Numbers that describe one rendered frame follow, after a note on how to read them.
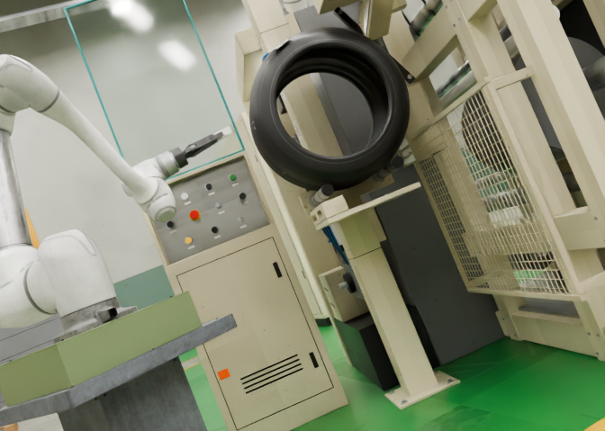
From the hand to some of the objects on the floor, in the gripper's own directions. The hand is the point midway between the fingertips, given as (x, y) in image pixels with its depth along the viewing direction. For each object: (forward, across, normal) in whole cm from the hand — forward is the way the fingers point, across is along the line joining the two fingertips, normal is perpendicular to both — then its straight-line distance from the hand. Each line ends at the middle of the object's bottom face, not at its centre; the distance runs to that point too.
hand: (222, 133), depth 233 cm
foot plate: (+20, +32, +129) cm, 135 cm away
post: (+20, +32, +129) cm, 135 cm away
